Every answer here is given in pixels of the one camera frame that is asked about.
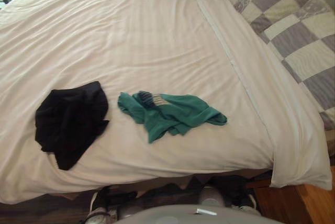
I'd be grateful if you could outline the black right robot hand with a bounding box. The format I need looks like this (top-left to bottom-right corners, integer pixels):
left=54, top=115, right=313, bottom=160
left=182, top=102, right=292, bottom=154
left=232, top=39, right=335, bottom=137
left=225, top=175, right=258, bottom=210

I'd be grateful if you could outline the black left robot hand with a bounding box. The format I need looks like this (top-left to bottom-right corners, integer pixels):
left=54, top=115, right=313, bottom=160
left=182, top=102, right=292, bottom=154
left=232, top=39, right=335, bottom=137
left=85, top=186, right=138, bottom=224

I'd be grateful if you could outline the white quilt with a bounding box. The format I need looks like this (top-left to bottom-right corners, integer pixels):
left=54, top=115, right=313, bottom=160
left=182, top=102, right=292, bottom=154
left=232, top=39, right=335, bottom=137
left=0, top=0, right=333, bottom=205

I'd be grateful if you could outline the silver right robot leg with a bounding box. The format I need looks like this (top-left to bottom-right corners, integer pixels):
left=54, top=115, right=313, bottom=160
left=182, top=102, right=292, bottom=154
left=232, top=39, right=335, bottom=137
left=199, top=185, right=225, bottom=207

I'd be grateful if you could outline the wooden nightstand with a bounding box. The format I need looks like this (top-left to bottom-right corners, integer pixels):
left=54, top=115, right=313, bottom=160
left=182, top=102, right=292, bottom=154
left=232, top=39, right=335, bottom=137
left=252, top=165, right=335, bottom=224

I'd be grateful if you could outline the black garment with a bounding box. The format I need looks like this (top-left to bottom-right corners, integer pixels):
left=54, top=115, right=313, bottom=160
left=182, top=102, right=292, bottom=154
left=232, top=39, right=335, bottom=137
left=35, top=81, right=110, bottom=171

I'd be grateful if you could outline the green garment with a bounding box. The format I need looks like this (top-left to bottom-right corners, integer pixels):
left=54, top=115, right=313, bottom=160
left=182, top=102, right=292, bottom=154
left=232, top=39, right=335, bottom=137
left=117, top=90, right=228, bottom=144

